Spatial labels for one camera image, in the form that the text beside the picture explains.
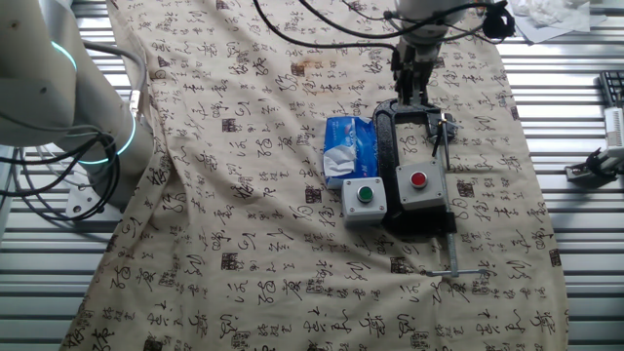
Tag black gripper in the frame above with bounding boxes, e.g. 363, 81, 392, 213
389, 41, 440, 109

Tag black square clock movement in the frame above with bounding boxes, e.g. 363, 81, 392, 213
426, 111, 459, 142

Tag short black hour hand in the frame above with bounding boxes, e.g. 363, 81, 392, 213
430, 124, 444, 160

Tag black metal C-clamp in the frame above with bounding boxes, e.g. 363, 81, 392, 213
372, 97, 488, 279

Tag long black minute hand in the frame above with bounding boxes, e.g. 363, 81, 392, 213
440, 121, 452, 172

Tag blue tissue pack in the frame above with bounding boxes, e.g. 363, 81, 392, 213
322, 115, 380, 190

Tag grey box red button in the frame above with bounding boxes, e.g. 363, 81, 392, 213
394, 159, 448, 212

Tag grey box green button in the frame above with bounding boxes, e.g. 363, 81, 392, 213
339, 175, 389, 229

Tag white crumpled paper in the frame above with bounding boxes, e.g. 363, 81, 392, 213
506, 0, 608, 44

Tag black keyboard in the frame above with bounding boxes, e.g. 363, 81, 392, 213
598, 70, 624, 107

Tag grey vented adapter box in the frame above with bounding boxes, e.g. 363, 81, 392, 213
603, 106, 624, 148

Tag beige calligraphy print cloth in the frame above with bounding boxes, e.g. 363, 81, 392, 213
58, 0, 570, 351

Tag thin black camera cable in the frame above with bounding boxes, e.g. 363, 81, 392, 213
296, 0, 496, 40

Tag thick black gripper cable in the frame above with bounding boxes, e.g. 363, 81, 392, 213
252, 0, 399, 53

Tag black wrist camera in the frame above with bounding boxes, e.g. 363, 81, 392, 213
482, 3, 517, 40

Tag grey camera on mount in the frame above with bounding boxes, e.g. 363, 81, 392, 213
565, 145, 624, 184

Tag grey base cable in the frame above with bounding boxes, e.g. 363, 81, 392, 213
82, 41, 148, 118

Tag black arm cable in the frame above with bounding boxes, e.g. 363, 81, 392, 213
0, 109, 123, 223

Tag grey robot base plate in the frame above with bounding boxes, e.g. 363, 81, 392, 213
64, 183, 126, 223

